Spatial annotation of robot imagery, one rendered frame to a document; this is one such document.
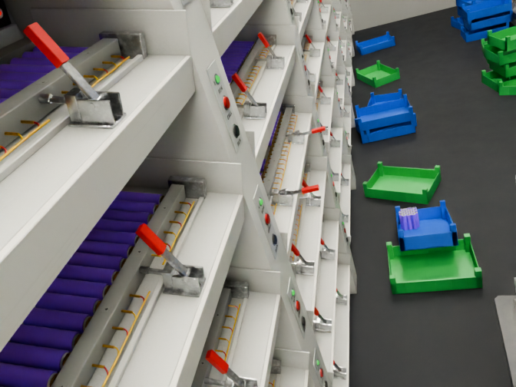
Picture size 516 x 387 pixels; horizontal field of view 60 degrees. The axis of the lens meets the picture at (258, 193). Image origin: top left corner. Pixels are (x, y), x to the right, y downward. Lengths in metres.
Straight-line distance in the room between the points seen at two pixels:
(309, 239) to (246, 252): 0.46
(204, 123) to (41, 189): 0.30
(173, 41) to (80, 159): 0.24
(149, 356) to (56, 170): 0.20
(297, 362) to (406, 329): 0.80
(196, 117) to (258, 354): 0.34
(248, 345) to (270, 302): 0.09
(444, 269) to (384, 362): 0.45
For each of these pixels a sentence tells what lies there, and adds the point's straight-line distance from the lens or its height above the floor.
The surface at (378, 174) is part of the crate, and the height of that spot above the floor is 0.02.
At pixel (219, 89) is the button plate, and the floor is 1.09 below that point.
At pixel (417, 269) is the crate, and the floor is 0.00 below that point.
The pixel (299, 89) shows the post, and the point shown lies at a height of 0.83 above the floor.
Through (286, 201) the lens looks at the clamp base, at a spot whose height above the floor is 0.77.
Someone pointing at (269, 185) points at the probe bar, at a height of 0.79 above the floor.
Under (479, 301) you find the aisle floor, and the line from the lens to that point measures 1.70.
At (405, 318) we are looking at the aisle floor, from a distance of 1.66.
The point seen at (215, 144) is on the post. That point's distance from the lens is 0.59.
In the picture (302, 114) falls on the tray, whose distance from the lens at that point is 1.31.
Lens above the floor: 1.27
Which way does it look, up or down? 31 degrees down
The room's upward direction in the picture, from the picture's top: 19 degrees counter-clockwise
